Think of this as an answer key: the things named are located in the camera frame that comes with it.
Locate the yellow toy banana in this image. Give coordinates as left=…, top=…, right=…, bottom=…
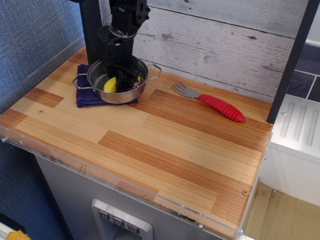
left=103, top=77, right=126, bottom=93

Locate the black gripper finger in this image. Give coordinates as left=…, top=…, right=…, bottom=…
left=128, top=75, right=140, bottom=90
left=115, top=69, right=130, bottom=92

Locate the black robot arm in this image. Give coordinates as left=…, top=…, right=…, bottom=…
left=97, top=0, right=151, bottom=93

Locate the black right vertical post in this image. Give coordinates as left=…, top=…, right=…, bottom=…
left=266, top=0, right=320, bottom=124

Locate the white ridged appliance top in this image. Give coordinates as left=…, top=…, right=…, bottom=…
left=271, top=94, right=320, bottom=159

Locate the black left vertical post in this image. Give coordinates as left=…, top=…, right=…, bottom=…
left=79, top=0, right=102, bottom=64

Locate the black vertical post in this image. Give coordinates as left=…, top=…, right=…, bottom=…
left=266, top=0, right=320, bottom=124
left=79, top=0, right=102, bottom=64

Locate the fork with red handle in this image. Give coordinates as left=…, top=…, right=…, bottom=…
left=172, top=81, right=245, bottom=123

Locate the yellow object at corner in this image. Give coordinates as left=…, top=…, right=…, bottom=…
left=6, top=230, right=31, bottom=240

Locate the clear acrylic edge guard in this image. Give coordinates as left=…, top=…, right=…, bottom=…
left=0, top=124, right=273, bottom=238

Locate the stainless steel pot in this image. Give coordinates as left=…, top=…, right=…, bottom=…
left=72, top=59, right=162, bottom=104

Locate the silver dispenser panel with buttons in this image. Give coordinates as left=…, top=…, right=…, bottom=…
left=91, top=198, right=154, bottom=240

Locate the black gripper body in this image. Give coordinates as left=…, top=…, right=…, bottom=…
left=97, top=25, right=140, bottom=77

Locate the purple cloth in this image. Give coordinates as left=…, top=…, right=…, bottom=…
left=76, top=64, right=139, bottom=108

